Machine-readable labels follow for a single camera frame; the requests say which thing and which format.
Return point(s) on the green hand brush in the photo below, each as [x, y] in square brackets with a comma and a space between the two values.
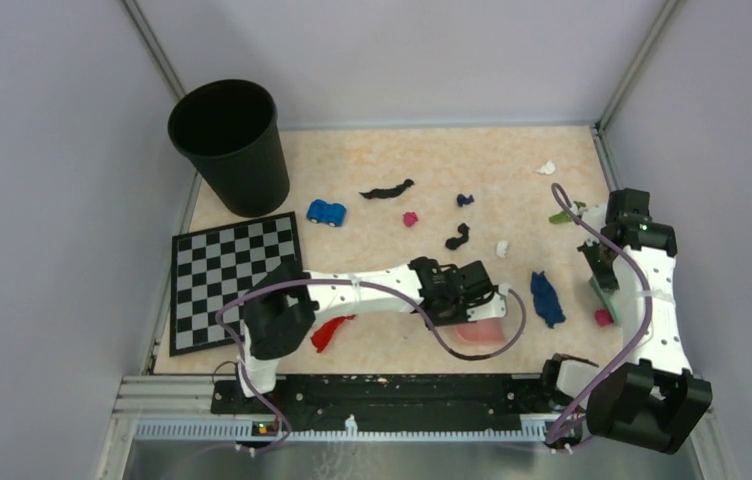
[606, 297]

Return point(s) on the grey slotted cable duct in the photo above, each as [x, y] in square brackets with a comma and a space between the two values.
[532, 430]

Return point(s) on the large blue paper scrap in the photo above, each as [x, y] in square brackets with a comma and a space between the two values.
[545, 300]

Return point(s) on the small black paper scrap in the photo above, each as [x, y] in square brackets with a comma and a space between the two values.
[453, 243]

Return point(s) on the black plastic trash bin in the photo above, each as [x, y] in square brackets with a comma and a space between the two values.
[228, 131]

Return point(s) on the red paper scrap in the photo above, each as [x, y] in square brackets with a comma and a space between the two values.
[322, 336]

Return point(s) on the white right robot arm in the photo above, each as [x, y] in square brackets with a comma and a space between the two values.
[648, 395]

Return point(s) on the green paper scrap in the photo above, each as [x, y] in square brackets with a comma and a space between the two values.
[566, 216]

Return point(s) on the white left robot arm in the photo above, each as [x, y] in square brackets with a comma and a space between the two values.
[290, 303]

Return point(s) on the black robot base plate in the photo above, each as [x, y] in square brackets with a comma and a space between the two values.
[394, 403]

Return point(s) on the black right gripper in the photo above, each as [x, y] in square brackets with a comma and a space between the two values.
[607, 282]

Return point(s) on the small dark blue scrap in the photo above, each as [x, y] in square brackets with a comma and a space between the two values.
[464, 200]

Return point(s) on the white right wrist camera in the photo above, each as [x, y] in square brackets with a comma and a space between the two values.
[594, 216]

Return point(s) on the small white paper scrap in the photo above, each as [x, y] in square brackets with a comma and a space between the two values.
[501, 249]

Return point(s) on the white paper scrap near wall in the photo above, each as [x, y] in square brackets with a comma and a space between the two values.
[548, 168]

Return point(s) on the pink plastic dustpan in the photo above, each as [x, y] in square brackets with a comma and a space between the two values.
[482, 332]

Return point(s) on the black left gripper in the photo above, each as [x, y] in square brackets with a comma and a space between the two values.
[460, 318]

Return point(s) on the blue toy car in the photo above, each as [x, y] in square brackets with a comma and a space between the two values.
[323, 212]

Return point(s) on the long black paper scrap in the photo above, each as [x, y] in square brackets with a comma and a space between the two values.
[388, 193]

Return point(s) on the black and grey checkerboard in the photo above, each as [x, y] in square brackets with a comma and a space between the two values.
[212, 267]

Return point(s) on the magenta paper scrap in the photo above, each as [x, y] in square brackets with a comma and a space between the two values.
[409, 219]

